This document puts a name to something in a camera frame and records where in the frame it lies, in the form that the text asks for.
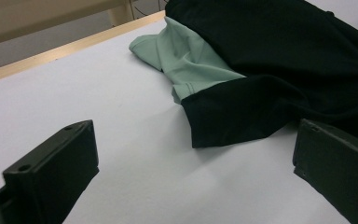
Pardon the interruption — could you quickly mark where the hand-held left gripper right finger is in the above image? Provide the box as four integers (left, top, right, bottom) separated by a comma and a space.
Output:
292, 119, 358, 224

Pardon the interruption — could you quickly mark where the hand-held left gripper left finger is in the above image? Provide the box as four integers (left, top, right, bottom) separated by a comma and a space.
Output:
2, 119, 101, 224

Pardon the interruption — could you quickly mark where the black and green garment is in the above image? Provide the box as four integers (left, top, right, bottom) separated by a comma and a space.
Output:
129, 0, 358, 149

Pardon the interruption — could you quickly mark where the wooden shelf unit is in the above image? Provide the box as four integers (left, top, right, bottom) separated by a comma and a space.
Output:
0, 0, 138, 49

